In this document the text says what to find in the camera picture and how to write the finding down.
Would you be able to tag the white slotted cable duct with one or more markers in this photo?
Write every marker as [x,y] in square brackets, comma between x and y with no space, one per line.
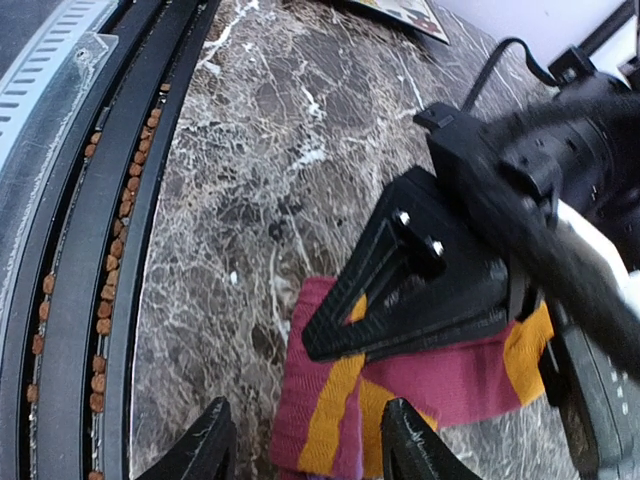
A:
[70,37]

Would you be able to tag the floral patterned tile coaster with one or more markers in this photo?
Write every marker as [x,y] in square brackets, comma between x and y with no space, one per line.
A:
[415,14]

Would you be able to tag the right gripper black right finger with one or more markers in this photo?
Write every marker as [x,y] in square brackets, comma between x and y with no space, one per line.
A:
[412,450]

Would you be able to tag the black front frame rail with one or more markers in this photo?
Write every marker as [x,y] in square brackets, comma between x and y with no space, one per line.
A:
[78,198]

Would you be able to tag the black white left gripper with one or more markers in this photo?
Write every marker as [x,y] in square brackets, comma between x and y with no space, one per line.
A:
[419,278]

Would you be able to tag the maroon purple orange striped sock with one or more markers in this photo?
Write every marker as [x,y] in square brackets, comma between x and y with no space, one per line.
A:
[327,424]

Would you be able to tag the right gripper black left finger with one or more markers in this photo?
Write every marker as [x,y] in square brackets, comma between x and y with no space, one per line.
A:
[207,450]

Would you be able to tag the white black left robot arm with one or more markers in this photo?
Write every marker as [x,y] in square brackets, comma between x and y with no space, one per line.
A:
[539,206]

